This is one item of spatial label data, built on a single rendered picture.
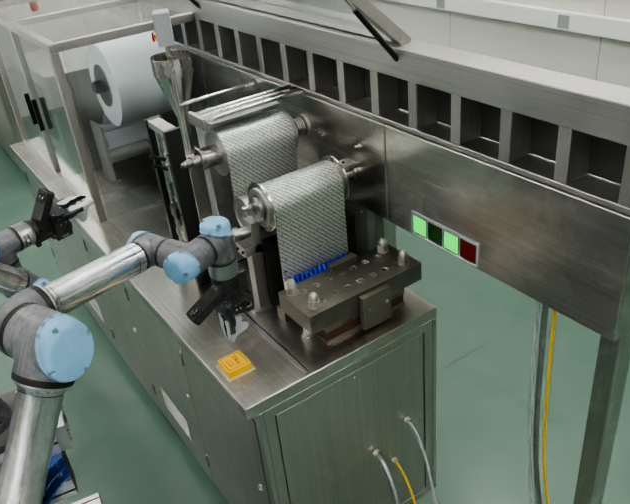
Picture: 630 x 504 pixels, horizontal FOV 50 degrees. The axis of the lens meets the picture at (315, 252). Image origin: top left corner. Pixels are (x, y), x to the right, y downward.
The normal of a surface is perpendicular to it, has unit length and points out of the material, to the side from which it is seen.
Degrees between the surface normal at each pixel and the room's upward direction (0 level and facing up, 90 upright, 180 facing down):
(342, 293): 0
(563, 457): 0
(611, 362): 90
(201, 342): 0
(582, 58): 90
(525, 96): 90
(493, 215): 90
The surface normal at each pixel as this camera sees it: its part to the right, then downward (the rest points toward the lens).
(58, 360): 0.85, 0.09
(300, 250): 0.57, 0.38
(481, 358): -0.09, -0.85
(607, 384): -0.82, 0.36
